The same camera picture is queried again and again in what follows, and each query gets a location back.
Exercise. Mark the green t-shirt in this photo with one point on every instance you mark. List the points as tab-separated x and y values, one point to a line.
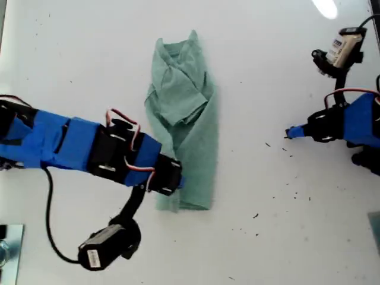
193	148

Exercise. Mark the shiny steel plate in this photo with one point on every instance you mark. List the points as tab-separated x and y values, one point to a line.
15	255

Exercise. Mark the black clamp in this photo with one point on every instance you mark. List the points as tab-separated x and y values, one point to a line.
2	231

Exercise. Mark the black camera stalk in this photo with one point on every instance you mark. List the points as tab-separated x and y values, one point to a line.
341	89
133	202

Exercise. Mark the black camera box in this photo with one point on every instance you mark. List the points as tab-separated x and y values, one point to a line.
107	243
344	50

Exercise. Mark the steel post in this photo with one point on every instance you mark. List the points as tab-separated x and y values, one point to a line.
3	252

